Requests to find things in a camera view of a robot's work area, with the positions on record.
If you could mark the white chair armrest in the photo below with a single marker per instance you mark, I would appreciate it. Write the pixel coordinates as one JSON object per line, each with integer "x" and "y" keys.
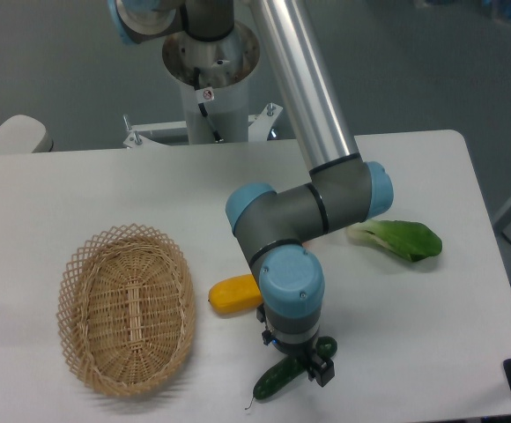
{"x": 22, "y": 134}

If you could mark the woven wicker basket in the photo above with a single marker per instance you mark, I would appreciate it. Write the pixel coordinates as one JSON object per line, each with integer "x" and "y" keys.
{"x": 126, "y": 311}

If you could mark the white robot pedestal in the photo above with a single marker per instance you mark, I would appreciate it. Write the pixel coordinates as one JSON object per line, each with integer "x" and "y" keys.
{"x": 213, "y": 81}

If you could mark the green bok choy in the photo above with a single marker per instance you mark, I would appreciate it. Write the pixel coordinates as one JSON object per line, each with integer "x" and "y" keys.
{"x": 410, "y": 240}

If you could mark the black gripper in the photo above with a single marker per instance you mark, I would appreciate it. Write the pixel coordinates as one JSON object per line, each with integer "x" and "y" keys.
{"x": 296, "y": 337}

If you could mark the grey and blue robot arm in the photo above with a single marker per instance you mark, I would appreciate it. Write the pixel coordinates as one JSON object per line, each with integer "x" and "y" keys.
{"x": 273, "y": 227}

